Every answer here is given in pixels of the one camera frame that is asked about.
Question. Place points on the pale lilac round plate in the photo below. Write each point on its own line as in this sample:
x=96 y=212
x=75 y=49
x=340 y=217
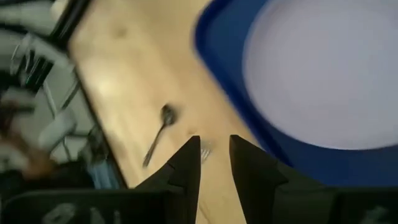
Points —
x=326 y=77

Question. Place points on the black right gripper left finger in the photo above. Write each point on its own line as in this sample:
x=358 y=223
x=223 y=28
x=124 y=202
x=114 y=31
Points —
x=183 y=180

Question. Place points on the black aluminium table frame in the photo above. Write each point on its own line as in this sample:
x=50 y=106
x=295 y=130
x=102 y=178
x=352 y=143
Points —
x=70 y=21

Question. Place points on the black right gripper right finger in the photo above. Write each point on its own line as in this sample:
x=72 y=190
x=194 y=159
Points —
x=253 y=180

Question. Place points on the dark metal spoon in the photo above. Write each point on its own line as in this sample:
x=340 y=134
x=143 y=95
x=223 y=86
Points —
x=168 y=116

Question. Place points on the blue plastic tray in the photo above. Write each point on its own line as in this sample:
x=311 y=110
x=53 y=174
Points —
x=326 y=168

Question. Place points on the white plastic object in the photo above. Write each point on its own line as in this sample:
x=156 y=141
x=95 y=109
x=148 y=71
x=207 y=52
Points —
x=57 y=129

